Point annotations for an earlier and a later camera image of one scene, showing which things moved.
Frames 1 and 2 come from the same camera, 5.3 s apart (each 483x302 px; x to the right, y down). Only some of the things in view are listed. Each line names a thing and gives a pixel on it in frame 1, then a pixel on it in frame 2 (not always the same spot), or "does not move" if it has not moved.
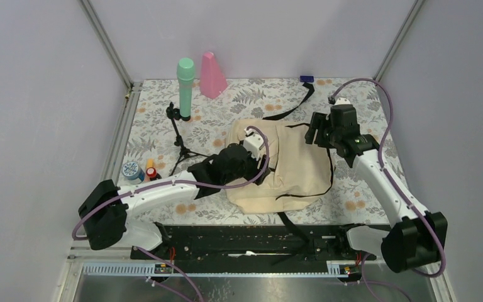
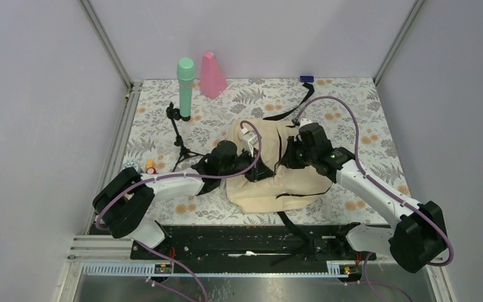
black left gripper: [256, 171] does not move
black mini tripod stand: [173, 114] does not move
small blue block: [307, 78] does not move
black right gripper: [319, 121] -> [288, 158]
